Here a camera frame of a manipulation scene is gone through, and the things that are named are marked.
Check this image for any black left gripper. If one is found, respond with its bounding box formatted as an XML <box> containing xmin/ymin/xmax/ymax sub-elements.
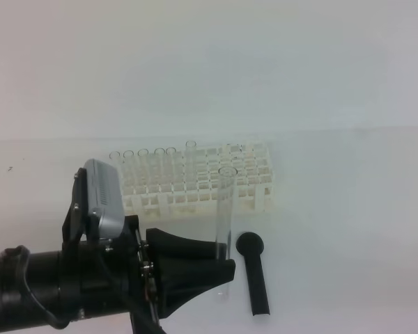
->
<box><xmin>61</xmin><ymin>167</ymin><xmax>235</xmax><ymax>333</ymax></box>

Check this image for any clear glass test tube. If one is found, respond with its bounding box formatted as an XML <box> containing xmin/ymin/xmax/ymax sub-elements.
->
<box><xmin>214</xmin><ymin>166</ymin><xmax>239</xmax><ymax>302</ymax></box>

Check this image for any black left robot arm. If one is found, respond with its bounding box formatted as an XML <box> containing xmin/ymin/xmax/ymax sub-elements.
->
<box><xmin>0</xmin><ymin>168</ymin><xmax>235</xmax><ymax>333</ymax></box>

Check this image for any white test tube rack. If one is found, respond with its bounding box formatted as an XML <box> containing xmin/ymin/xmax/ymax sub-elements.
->
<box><xmin>119</xmin><ymin>142</ymin><xmax>274</xmax><ymax>222</ymax></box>

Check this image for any tall test tube in rack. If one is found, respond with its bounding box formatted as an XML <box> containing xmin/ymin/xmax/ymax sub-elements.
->
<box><xmin>185</xmin><ymin>140</ymin><xmax>197</xmax><ymax>183</ymax></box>

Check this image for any black plastic scoop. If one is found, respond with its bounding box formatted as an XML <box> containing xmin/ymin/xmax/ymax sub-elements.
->
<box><xmin>235</xmin><ymin>232</ymin><xmax>270</xmax><ymax>316</ymax></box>

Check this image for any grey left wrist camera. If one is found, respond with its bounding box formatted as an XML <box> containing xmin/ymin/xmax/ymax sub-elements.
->
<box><xmin>84</xmin><ymin>159</ymin><xmax>125</xmax><ymax>239</ymax></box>

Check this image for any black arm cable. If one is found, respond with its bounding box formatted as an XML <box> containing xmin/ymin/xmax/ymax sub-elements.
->
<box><xmin>0</xmin><ymin>245</ymin><xmax>72</xmax><ymax>331</ymax></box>

